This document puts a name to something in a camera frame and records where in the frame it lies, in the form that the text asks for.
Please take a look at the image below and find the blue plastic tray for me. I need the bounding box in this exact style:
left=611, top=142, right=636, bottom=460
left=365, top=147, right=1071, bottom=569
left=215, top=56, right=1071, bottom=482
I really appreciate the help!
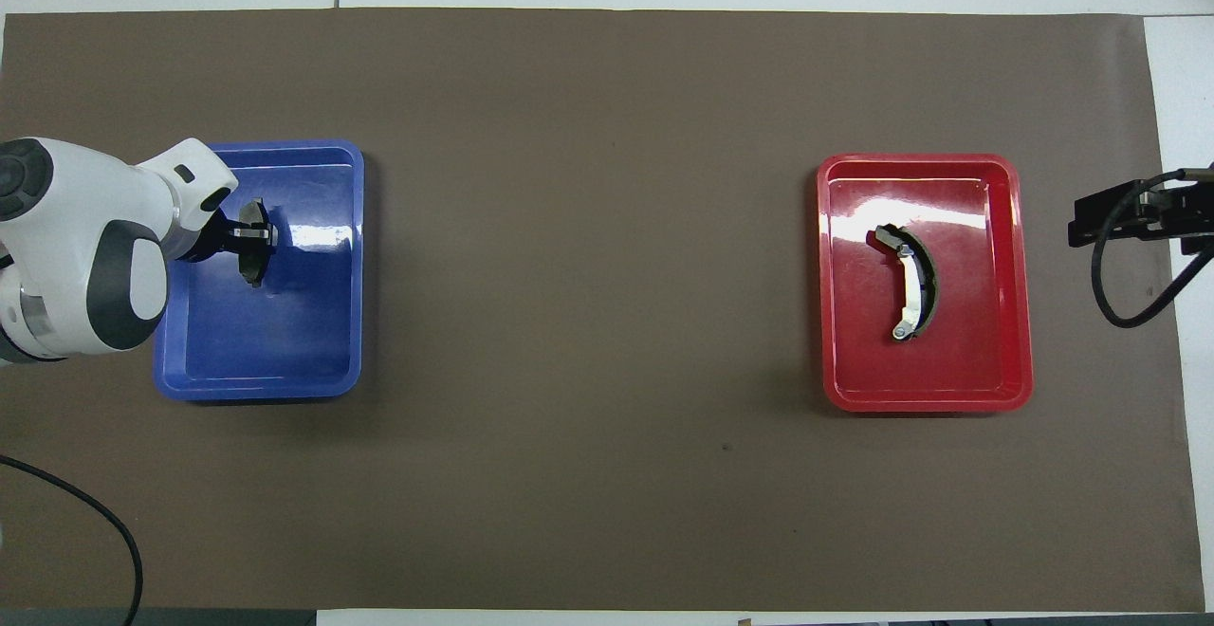
left=154, top=139, right=366, bottom=403

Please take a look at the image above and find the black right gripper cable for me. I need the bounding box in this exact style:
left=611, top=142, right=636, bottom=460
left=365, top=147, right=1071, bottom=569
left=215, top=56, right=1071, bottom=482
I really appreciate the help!
left=1090, top=167, right=1214, bottom=329

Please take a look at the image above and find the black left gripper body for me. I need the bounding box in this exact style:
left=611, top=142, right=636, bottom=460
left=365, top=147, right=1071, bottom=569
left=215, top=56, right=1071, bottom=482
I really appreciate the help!
left=175, top=188, right=244, bottom=265

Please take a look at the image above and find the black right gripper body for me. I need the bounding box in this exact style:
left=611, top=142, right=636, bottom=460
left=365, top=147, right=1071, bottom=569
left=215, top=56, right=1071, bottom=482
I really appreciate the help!
left=1143, top=169, right=1214, bottom=258

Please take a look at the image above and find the curved brake shoe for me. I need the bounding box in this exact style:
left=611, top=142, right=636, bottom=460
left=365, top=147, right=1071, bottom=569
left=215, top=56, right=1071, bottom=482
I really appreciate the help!
left=874, top=224, right=938, bottom=342

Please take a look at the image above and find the brown table mat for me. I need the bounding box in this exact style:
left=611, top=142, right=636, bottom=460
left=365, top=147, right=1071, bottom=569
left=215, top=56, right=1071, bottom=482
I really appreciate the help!
left=0, top=8, right=1205, bottom=613

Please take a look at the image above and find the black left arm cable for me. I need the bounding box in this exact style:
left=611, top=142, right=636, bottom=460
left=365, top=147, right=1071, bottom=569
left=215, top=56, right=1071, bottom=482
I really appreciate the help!
left=0, top=454, right=145, bottom=626

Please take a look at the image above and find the red plastic tray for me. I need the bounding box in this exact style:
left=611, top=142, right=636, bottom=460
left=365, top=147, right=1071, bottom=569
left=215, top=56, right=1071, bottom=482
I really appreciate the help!
left=817, top=153, right=1034, bottom=414

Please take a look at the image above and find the dark brake pad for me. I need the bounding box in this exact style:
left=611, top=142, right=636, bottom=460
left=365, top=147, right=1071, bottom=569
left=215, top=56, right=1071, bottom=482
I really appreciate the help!
left=237, top=197, right=278, bottom=288

